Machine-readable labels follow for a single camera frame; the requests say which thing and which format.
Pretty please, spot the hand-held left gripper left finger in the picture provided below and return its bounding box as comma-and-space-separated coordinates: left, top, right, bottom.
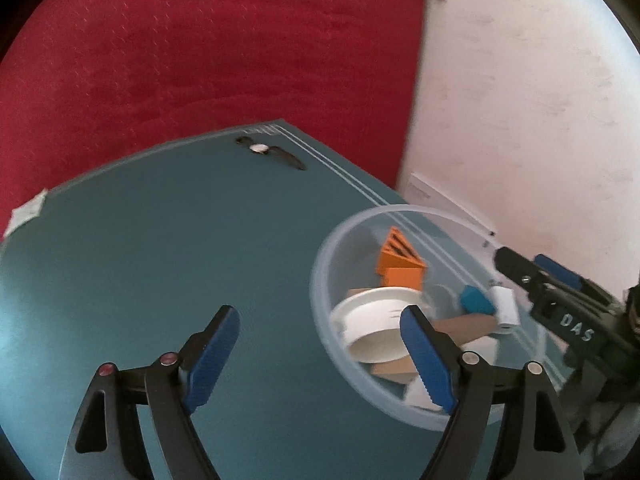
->
59, 305, 241, 480

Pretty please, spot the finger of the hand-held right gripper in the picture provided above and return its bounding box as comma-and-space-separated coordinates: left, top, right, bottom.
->
534, 254, 616, 306
494, 246, 551, 301

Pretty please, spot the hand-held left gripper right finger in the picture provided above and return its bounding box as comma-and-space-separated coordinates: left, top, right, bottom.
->
399, 305, 586, 480

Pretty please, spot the beige wooden block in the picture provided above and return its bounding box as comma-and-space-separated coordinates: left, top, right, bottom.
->
370, 357, 418, 386

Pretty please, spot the white textured block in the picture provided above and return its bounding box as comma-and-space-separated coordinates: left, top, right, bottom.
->
404, 377, 443, 412

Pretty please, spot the white charger adapter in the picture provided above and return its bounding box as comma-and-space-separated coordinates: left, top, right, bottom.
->
489, 285, 521, 336

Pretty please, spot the brown long block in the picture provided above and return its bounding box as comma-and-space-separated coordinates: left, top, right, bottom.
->
434, 314, 498, 348

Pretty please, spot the blue block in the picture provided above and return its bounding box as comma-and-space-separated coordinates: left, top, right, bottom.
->
459, 285, 496, 315

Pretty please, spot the white ribbed round cap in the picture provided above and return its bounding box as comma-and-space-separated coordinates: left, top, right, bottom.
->
329, 286, 435, 363

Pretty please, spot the orange cube block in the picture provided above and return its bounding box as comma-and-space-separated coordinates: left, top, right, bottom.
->
384, 266, 426, 292

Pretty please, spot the orange hollow triangular block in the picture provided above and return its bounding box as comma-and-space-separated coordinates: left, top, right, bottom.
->
375, 226, 428, 276

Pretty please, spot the clear plastic bowl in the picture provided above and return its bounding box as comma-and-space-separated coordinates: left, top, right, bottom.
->
309, 204, 573, 432

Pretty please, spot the white baseboard strip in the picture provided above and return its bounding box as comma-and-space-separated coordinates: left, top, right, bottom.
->
407, 172, 498, 238

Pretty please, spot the green table mat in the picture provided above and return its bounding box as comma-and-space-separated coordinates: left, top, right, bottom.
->
0, 119, 576, 480

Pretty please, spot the black wristwatch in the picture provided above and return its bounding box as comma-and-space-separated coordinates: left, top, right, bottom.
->
235, 135, 307, 171

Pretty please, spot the white paper sheet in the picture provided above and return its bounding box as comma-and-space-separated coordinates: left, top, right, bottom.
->
9, 189, 48, 236

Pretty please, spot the red quilted blanket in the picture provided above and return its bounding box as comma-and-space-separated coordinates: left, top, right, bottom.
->
0, 0, 431, 241

